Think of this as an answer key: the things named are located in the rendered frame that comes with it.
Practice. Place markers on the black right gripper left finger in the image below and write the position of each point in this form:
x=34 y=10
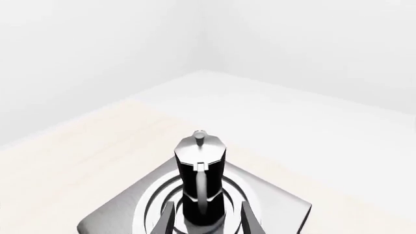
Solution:
x=165 y=223

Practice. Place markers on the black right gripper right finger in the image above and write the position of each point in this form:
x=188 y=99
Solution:
x=251 y=223

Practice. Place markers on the flat stove plate with rings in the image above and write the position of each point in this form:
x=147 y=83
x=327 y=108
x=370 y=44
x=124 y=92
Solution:
x=130 y=204

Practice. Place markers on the silver black moka pot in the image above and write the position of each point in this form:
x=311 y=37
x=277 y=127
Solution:
x=199 y=180

